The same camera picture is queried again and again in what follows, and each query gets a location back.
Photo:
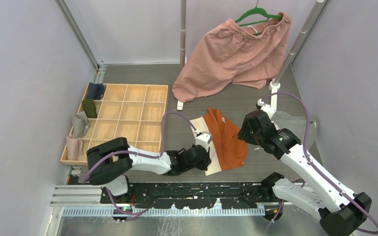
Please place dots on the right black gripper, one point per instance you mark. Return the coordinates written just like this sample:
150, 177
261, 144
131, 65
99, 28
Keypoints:
243, 133

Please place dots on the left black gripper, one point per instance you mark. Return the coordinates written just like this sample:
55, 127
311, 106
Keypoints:
204, 166

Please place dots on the orange white underwear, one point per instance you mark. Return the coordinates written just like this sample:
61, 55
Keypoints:
227, 152

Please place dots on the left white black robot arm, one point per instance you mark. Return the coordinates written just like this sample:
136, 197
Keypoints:
108, 162

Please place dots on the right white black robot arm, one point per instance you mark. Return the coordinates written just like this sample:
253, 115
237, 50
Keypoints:
339, 210

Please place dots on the grey underwear on table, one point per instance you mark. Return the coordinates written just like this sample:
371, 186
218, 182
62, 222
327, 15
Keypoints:
297, 125

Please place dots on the dark green rolled underwear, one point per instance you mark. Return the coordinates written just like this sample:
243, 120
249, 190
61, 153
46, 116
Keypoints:
88, 106

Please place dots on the grey rolled underwear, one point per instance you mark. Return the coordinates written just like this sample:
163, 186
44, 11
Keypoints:
80, 124

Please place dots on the navy rolled underwear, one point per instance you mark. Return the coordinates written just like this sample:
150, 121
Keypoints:
95, 91

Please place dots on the pink rolled underwear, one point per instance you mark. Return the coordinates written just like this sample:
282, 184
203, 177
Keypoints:
74, 147

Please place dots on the right metal rack pole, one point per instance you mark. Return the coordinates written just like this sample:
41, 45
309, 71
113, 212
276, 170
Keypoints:
311, 20

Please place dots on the metal rack pole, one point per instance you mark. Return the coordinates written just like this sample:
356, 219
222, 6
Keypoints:
311, 20
183, 4

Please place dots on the pink shorts on hanger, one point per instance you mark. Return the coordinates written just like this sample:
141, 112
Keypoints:
229, 53

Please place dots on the wooden compartment tray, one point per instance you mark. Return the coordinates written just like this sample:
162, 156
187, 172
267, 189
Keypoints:
132, 111

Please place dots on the green clothes hanger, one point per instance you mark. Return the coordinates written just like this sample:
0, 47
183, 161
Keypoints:
256, 11

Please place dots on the centre metal rack pole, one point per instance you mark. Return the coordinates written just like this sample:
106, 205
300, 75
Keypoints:
183, 4

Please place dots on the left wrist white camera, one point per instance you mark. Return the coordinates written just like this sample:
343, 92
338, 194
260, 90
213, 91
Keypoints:
203, 139

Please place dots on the wrist white camera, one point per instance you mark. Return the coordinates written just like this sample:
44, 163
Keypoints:
267, 108
203, 139

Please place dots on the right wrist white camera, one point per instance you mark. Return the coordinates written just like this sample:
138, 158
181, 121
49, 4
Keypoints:
267, 108

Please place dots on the slotted aluminium cable duct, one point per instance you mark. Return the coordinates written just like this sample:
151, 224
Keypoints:
107, 211

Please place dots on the left aluminium frame post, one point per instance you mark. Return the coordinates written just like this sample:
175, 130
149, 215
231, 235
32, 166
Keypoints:
76, 22

